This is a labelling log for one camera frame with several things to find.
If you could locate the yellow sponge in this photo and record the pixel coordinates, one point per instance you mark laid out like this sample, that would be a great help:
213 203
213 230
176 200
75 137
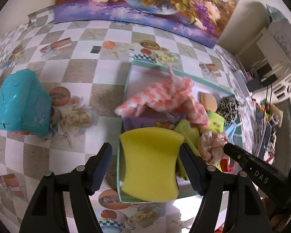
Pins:
150 156

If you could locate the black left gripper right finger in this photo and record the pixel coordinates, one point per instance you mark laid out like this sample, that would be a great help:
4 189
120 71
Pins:
208 181

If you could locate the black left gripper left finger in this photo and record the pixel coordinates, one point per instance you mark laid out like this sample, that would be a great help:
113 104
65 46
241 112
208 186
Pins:
85 180

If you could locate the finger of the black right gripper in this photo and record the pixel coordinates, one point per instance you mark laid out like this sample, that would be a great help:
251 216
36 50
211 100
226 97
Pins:
245 157

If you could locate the round beige sponge puff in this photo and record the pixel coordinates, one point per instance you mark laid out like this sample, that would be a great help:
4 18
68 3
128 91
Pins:
209 102

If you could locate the pink white fluffy towel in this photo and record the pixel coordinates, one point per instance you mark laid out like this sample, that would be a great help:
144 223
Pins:
173 95

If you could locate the white cabinet furniture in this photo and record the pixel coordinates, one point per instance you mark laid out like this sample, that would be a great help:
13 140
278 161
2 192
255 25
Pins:
270 77

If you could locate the patterned checkered tablecloth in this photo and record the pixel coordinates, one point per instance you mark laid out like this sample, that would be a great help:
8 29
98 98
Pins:
59 54

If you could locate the lime green cloth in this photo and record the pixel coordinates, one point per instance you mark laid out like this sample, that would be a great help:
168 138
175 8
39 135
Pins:
191 137

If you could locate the red pink pipe cleaner toy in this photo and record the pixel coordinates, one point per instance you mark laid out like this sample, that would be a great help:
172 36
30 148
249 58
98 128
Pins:
21 133

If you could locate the black white leopard scrunchie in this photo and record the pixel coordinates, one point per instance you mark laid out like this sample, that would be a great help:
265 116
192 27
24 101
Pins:
228 109

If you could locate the teal plastic container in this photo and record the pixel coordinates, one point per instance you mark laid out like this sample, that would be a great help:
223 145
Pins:
25 106

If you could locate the green tissue pack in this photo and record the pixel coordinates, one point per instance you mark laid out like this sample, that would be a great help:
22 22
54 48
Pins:
216 122

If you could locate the blue face mask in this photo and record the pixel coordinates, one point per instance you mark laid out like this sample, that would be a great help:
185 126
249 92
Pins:
234 134

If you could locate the purple cartoon tissue pack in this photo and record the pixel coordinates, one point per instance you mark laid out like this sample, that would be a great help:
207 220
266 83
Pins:
130 123

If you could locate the small dark sticker square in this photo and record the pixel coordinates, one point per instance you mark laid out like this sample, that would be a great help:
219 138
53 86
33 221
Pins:
95 49

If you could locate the floral painting canvas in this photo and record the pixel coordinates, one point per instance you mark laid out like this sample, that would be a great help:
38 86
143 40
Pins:
202 21

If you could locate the red tape roll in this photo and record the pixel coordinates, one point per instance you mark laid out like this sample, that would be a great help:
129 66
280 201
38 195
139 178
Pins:
227 165

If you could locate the pink white baby cloth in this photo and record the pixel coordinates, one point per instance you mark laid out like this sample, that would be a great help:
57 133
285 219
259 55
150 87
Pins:
211 146

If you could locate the clutter pile on table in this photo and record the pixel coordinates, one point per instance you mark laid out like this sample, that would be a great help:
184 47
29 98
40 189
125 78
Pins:
268 118

